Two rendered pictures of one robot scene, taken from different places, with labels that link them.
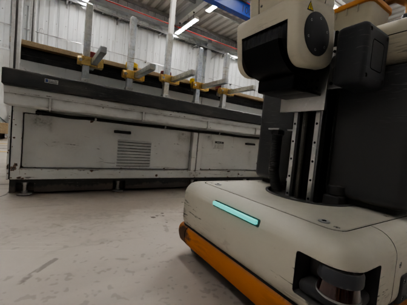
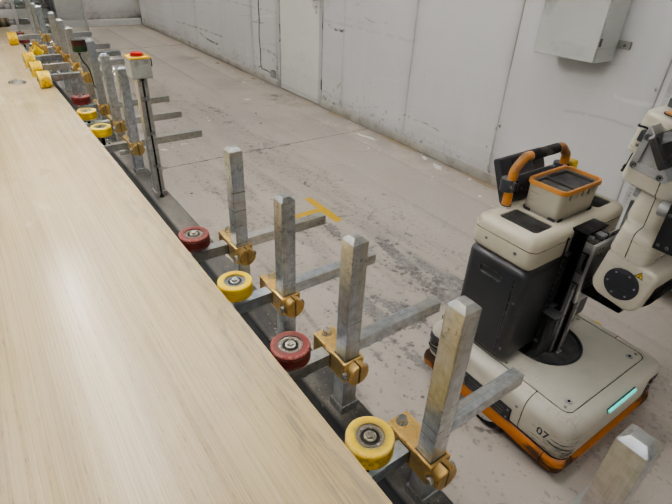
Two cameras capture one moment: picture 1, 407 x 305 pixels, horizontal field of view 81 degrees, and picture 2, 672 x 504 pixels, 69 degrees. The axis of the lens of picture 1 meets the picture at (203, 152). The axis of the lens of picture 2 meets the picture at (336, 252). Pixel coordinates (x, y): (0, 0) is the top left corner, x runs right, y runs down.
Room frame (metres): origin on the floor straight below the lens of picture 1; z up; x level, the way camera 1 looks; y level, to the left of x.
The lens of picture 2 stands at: (1.74, 1.03, 1.57)
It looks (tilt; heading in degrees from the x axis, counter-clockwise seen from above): 32 degrees down; 267
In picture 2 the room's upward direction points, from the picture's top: 3 degrees clockwise
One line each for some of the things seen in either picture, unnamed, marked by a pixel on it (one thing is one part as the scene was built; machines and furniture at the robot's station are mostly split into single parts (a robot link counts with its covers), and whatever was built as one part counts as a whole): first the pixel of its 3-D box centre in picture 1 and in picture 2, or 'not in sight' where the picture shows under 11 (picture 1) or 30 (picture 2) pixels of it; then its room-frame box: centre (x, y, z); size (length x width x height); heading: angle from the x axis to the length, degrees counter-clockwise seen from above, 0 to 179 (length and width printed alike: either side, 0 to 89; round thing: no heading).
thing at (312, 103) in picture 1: (307, 62); (630, 272); (0.68, -0.27, 0.68); 0.28 x 0.27 x 0.25; 33
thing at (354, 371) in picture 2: (169, 79); (340, 355); (1.68, 0.28, 0.83); 0.14 x 0.06 x 0.05; 123
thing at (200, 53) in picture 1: (197, 80); (285, 286); (1.81, 0.09, 0.87); 0.04 x 0.04 x 0.48; 33
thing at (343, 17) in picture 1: (345, 31); (561, 193); (0.88, -0.47, 0.87); 0.23 x 0.15 x 0.11; 33
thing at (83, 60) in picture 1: (90, 62); not in sight; (1.41, 0.70, 0.82); 0.14 x 0.06 x 0.05; 123
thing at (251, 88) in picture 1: (234, 91); (261, 236); (1.89, -0.20, 0.84); 0.43 x 0.03 x 0.04; 33
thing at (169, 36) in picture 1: (167, 68); (348, 337); (1.67, 0.30, 0.90); 0.04 x 0.04 x 0.48; 33
